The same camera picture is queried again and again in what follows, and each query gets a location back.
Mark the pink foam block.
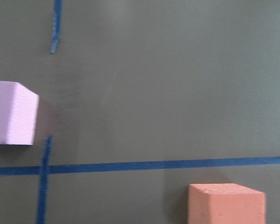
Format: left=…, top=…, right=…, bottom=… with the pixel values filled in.
left=0, top=81, right=39, bottom=145

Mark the brown paper table cover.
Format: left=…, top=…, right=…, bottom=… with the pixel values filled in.
left=0, top=0, right=280, bottom=224

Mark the orange foam block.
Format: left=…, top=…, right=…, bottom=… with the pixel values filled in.
left=187, top=183, right=266, bottom=224

